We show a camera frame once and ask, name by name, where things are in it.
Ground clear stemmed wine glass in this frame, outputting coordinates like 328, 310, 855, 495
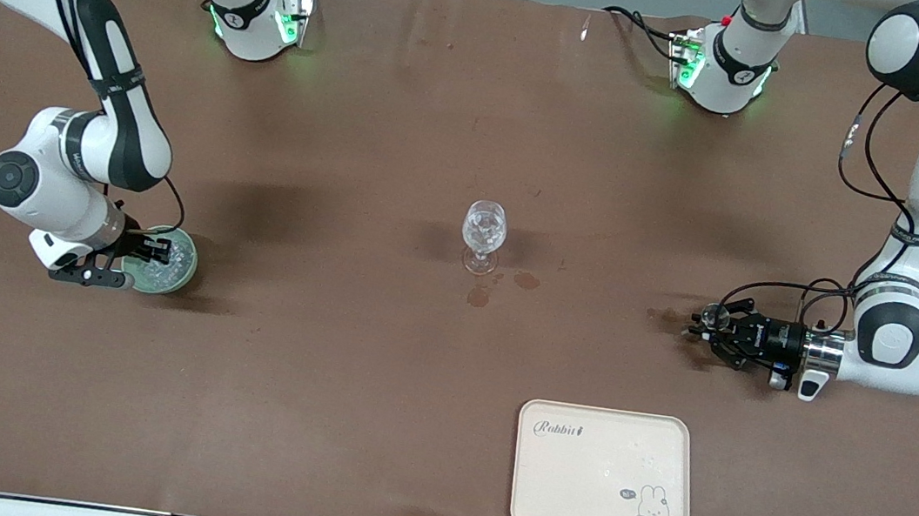
456, 198, 513, 279

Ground steel double jigger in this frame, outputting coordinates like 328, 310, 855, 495
694, 302, 732, 345

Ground clear ice cubes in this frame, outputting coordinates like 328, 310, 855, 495
150, 234, 196, 289

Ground green ceramic bowl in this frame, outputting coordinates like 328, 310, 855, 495
118, 222, 202, 299

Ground brown table mat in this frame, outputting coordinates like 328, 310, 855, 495
0, 0, 919, 516

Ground black left arm base cable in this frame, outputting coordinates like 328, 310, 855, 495
597, 4, 685, 63

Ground cream rabbit print tray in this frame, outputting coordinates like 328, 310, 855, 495
506, 397, 705, 516

